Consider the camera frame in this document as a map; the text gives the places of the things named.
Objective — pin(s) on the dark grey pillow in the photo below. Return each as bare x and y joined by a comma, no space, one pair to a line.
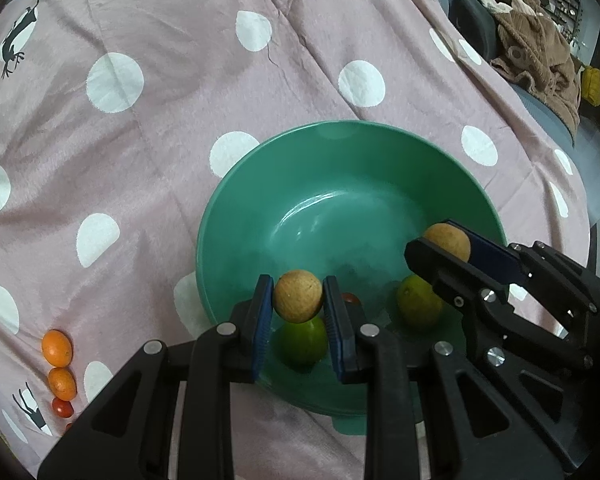
472,15

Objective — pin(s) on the green plastic bowl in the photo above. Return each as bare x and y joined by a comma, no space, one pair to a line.
340,185

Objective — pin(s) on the yellow-green lime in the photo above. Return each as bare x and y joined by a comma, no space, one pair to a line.
417,302

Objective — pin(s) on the pink polka dot blanket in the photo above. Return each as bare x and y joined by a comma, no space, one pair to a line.
155,135

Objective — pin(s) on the tan longan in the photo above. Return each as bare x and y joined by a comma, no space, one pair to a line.
297,302
447,242

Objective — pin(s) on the orange mandarin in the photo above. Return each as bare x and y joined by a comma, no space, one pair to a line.
56,347
61,382

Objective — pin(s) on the dark grey sofa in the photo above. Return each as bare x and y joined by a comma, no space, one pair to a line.
540,115

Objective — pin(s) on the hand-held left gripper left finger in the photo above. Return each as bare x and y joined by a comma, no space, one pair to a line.
261,330

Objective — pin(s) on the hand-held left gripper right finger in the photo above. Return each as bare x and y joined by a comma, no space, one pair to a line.
337,332

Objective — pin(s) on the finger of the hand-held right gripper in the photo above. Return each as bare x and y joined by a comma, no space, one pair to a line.
445,272
492,255

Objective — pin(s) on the green lime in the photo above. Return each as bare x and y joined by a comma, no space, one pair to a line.
305,342

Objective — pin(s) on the red cherry tomato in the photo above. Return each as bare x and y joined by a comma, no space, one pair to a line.
351,298
62,408

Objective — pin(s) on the brown fleece robe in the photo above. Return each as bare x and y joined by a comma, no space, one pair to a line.
535,60

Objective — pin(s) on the yellow bag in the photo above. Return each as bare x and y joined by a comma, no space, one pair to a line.
592,85

